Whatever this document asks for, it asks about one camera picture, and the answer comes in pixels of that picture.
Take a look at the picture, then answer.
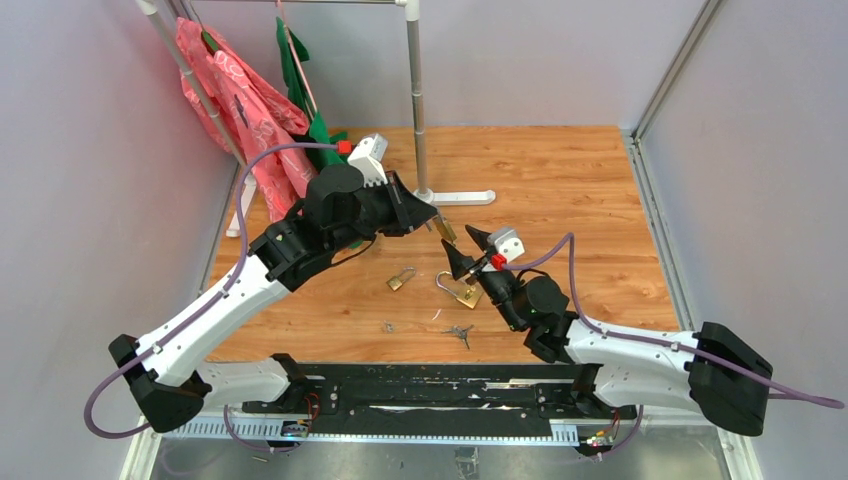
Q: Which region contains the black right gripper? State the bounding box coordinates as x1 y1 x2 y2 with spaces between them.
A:
441 224 526 332

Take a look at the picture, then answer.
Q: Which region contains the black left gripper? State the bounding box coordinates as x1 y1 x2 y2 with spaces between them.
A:
329 169 437 255

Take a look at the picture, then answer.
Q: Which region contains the small brass padlock with key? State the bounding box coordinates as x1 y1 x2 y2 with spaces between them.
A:
386 266 417 291

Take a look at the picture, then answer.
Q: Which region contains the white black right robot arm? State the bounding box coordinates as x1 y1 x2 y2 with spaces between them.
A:
442 226 773 437

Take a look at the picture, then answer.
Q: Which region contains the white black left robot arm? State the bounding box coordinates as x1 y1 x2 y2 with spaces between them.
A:
109 164 437 433

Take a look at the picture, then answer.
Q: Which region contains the silver key bunch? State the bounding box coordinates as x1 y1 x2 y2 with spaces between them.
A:
443 325 474 350

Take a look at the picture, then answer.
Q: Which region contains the white metal clothes rack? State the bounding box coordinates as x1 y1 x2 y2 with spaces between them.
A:
134 0 496 238

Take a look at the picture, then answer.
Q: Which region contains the green garment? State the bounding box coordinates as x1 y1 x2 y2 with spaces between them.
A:
276 16 348 144

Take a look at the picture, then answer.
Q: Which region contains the pink patterned garment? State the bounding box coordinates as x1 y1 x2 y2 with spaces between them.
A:
176 18 317 222

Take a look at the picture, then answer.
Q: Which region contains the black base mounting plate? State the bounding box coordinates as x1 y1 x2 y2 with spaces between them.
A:
237 363 637 436

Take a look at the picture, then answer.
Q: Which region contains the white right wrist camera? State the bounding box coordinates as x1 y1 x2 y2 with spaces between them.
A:
487 226 525 263

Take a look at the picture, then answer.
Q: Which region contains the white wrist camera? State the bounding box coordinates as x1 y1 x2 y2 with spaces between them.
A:
487 226 525 263
347 133 389 187

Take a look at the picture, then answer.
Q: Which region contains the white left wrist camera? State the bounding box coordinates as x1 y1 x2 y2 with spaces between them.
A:
347 133 389 187

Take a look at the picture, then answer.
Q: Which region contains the slotted grey cable duct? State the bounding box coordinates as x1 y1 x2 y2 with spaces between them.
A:
162 417 581 447

